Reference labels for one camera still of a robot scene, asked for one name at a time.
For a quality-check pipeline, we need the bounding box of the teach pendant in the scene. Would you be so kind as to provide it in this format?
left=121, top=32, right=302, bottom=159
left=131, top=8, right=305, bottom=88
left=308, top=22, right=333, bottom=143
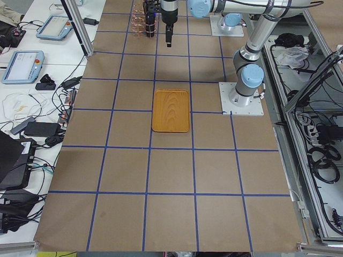
left=36, top=16, right=72, bottom=41
left=2, top=50, right=45, bottom=85

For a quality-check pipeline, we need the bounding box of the teach pendant far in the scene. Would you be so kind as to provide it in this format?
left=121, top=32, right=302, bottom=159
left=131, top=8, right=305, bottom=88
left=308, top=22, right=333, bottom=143
left=36, top=16, right=72, bottom=41

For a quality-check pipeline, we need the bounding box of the wooden tray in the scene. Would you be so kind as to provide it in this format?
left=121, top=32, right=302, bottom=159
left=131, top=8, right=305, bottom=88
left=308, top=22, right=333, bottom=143
left=152, top=88, right=190, bottom=133

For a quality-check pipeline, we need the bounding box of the aluminium frame post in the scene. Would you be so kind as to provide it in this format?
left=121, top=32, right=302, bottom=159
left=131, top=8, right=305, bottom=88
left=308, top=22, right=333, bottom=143
left=61, top=0, right=94, bottom=57

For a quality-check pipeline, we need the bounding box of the black power adapter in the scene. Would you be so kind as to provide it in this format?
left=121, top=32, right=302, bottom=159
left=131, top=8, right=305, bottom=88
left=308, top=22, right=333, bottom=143
left=83, top=18, right=99, bottom=26

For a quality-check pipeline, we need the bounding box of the teach pendant near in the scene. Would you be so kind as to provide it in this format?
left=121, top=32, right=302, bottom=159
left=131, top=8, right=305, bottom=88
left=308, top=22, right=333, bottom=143
left=2, top=50, right=45, bottom=85

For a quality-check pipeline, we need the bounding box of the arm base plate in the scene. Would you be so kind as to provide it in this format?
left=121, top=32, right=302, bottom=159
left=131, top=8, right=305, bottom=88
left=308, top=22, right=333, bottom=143
left=210, top=13, right=244, bottom=37
left=219, top=82, right=264, bottom=116

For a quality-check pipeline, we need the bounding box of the copper wire bottle basket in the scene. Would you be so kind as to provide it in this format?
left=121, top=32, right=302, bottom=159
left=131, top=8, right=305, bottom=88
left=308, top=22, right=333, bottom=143
left=131, top=1, right=148, bottom=37

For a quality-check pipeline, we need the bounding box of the black power brick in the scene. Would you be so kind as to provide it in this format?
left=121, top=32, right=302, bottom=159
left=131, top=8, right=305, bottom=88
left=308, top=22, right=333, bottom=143
left=24, top=122, right=61, bottom=137

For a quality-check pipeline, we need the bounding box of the dark wine bottle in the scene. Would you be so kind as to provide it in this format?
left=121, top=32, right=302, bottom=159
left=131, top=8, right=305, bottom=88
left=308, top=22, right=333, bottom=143
left=144, top=1, right=156, bottom=38

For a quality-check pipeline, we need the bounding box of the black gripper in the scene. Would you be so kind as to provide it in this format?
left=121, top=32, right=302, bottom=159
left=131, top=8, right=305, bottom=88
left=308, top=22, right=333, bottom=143
left=160, top=0, right=178, bottom=48

